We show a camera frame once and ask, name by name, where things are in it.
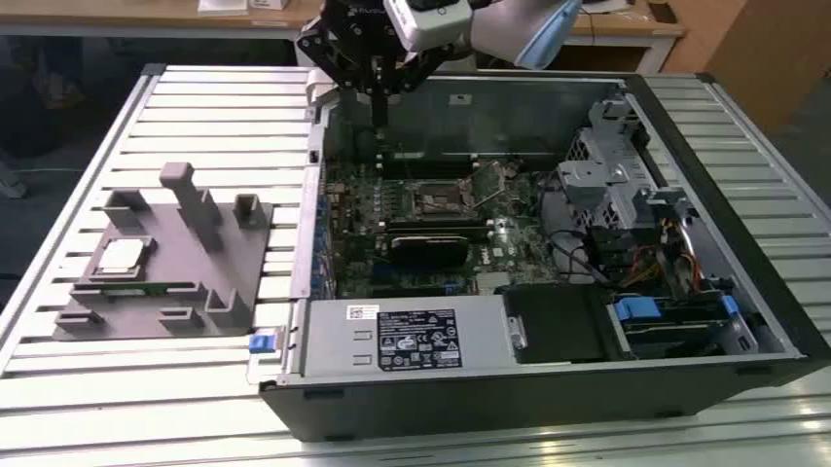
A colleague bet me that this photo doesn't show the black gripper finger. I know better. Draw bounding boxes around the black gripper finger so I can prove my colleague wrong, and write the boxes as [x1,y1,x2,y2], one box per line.
[380,44,451,131]
[295,9,384,131]

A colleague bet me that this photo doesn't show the silver metal drive cage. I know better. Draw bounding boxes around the silver metal drive cage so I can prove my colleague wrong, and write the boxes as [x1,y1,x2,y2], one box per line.
[556,94,660,233]

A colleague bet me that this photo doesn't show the CPU socket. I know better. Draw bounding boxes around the CPU socket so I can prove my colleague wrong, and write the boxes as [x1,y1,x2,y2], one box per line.
[403,179,480,220]

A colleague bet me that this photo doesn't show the silver finned heatsink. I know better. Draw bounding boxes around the silver finned heatsink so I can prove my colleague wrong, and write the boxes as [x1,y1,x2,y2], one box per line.
[476,271,513,294]

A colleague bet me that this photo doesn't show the silver CPU green board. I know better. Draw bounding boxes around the silver CPU green board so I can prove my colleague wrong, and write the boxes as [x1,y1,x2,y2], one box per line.
[94,237,152,273]

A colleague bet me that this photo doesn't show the grey parts rack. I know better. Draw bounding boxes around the grey parts rack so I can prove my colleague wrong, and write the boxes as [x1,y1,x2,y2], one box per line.
[50,162,279,342]

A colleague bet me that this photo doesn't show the thick black wire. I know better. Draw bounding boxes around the thick black wire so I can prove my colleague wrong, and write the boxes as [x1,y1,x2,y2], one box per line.
[548,231,612,288]

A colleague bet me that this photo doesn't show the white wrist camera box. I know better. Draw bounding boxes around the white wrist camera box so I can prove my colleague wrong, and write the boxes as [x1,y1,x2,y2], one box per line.
[381,0,473,54]

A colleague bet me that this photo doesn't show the black open PC case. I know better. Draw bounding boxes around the black open PC case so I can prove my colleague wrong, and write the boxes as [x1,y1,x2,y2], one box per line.
[259,67,831,444]

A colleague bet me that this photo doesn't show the yellow wire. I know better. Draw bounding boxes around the yellow wire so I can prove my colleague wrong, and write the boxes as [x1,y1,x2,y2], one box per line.
[623,257,663,289]

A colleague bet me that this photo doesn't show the wooden desk white legs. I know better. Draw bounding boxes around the wooden desk white legs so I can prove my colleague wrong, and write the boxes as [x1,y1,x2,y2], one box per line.
[0,0,689,69]

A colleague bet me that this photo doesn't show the green motherboard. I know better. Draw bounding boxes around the green motherboard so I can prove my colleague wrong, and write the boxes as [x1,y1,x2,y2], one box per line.
[320,155,565,301]

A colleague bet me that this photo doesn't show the white flat box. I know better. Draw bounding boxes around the white flat box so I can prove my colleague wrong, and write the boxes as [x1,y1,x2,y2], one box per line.
[197,0,248,16]

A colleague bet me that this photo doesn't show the wooden cabinet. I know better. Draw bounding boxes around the wooden cabinet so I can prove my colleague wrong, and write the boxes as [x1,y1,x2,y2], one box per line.
[664,0,831,135]

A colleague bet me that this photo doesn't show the silver power supply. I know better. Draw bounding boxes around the silver power supply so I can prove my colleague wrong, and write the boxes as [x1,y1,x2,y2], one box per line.
[299,294,520,379]

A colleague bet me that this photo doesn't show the green RAM stick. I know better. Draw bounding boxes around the green RAM stick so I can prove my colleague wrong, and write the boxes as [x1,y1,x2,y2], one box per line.
[101,282,171,297]

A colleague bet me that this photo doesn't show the grey case handle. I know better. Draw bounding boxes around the grey case handle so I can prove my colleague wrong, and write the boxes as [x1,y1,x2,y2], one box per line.
[304,69,340,106]

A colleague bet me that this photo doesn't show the grey chair foot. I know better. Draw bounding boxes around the grey chair foot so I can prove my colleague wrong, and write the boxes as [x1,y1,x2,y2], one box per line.
[0,148,28,199]

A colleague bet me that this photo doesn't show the hard disk in blue carrier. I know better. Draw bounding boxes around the hard disk in blue carrier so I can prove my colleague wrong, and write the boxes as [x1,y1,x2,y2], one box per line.
[607,294,732,361]

